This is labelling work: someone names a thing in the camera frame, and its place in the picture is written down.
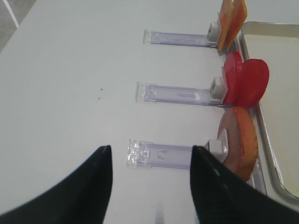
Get clear left bread pusher track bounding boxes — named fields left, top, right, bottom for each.
left=126, top=129, right=228, bottom=169

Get outer orange cheese slice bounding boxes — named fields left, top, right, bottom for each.
left=217, top=0, right=234, bottom=51

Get inner orange cheese slice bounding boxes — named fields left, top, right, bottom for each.
left=225, top=0, right=248, bottom=52

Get orange cheese slice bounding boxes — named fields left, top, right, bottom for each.
left=225, top=0, right=248, bottom=52
left=217, top=0, right=234, bottom=51

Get outer red tomato slice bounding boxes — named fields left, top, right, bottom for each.
left=223, top=51, right=242, bottom=105

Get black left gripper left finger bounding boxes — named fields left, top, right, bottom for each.
left=0, top=146, right=113, bottom=224

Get bread slice in left rack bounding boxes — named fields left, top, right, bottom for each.
left=218, top=107, right=258, bottom=181

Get white rectangular metal tray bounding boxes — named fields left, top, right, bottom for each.
left=240, top=21, right=299, bottom=204

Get clear cheese pusher track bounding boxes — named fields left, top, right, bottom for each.
left=143, top=21, right=221, bottom=48

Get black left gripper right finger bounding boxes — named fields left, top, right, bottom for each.
left=190, top=146, right=299, bottom=224

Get clear tomato pusher track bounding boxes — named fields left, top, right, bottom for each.
left=135, top=77, right=228, bottom=107

